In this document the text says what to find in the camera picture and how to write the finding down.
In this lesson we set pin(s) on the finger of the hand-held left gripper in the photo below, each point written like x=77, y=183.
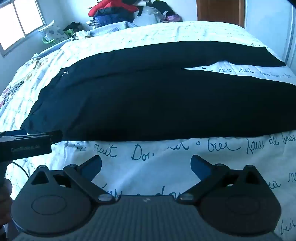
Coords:
x=55, y=135

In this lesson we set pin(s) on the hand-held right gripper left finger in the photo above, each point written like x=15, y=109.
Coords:
x=93, y=167

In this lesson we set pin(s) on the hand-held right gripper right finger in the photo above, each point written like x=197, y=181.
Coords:
x=200, y=167

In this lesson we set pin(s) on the black pants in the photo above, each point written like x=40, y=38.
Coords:
x=138, y=104

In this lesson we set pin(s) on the white script-printed bed cover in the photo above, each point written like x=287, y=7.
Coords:
x=161, y=154

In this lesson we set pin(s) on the floral bed sheet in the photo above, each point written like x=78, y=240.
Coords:
x=13, y=88

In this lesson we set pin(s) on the green plastic chair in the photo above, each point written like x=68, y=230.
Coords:
x=69, y=33

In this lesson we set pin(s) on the floral pillow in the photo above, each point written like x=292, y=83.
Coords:
x=54, y=31

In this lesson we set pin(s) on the black cloth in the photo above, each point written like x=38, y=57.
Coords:
x=74, y=26

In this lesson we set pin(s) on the light blue quilt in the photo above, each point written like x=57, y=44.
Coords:
x=111, y=28

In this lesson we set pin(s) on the window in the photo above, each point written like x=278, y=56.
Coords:
x=16, y=20

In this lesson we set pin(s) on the navy blue jacket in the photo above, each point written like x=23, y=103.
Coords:
x=113, y=16

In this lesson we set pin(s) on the red jacket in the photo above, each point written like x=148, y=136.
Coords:
x=108, y=5

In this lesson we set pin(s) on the white plastic bag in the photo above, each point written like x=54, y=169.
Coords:
x=148, y=16

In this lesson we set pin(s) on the purple cloth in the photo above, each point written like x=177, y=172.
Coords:
x=173, y=17

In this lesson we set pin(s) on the brown wooden door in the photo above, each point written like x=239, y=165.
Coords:
x=219, y=11

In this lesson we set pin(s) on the black bag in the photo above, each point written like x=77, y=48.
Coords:
x=163, y=7

